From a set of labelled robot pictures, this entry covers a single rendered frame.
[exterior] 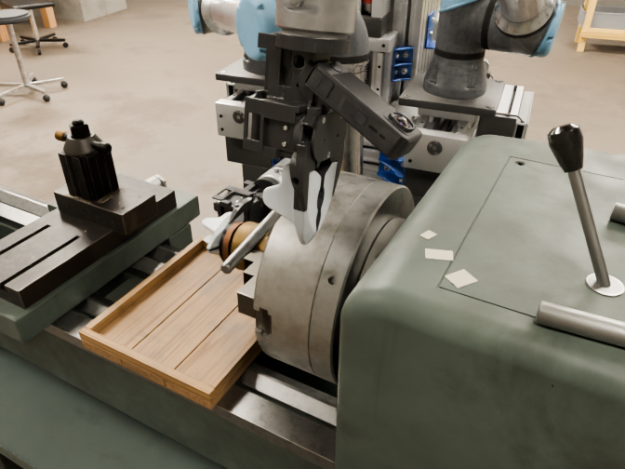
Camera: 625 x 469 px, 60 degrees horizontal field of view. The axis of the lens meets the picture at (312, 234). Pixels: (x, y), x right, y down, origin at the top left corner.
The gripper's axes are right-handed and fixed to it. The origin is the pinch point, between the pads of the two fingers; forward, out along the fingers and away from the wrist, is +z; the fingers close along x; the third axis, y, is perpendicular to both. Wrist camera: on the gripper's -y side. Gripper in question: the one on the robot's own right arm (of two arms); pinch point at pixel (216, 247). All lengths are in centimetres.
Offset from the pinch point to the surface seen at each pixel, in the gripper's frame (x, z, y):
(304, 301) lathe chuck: 6.5, 11.2, -23.4
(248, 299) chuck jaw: 2.2, 10.4, -13.8
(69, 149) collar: 5.5, -7.5, 42.3
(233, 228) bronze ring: 3.4, -2.1, -2.4
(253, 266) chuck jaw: 2.4, 3.9, -10.3
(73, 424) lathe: -54, 15, 37
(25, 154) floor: -108, -143, 281
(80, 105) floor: -109, -226, 322
